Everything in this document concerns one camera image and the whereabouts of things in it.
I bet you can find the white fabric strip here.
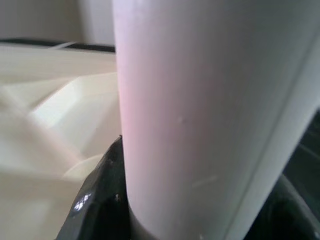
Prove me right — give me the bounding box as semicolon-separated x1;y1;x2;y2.
52;40;77;50

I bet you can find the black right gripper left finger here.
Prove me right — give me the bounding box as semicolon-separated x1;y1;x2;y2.
56;134;134;240

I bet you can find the white plastic table top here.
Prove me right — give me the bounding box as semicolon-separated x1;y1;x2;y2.
0;41;121;240

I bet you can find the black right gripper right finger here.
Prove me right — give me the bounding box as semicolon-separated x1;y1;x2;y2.
249;174;320;240

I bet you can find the white plastic table leg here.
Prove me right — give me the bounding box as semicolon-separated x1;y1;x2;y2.
111;0;320;240

